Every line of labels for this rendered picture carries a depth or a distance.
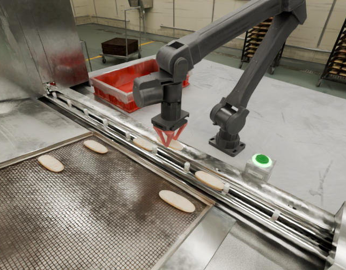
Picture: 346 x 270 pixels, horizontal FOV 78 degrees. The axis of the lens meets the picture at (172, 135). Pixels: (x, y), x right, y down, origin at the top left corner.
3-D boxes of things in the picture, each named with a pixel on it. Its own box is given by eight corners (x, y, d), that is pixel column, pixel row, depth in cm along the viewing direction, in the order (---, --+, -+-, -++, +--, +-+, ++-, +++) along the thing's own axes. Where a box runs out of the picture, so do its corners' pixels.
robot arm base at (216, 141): (245, 147, 83) (220, 134, 90) (250, 130, 78) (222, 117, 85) (233, 158, 78) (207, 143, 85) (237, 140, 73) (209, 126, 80)
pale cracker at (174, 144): (185, 147, 66) (186, 143, 65) (178, 152, 63) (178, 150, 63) (161, 134, 71) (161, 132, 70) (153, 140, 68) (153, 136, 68)
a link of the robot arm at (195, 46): (306, 5, 58) (272, 1, 66) (309, -20, 54) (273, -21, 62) (177, 83, 50) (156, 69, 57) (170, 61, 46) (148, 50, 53)
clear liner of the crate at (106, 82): (192, 84, 130) (193, 68, 124) (129, 115, 101) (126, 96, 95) (154, 70, 148) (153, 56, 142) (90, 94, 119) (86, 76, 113)
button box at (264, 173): (269, 184, 73) (279, 159, 66) (261, 199, 68) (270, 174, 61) (246, 172, 77) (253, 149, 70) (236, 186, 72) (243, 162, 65)
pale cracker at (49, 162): (67, 167, 60) (67, 164, 60) (54, 174, 57) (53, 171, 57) (47, 154, 65) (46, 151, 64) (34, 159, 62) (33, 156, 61)
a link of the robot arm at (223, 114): (240, 133, 79) (230, 126, 82) (245, 109, 73) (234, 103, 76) (220, 141, 75) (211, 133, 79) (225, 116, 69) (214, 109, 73)
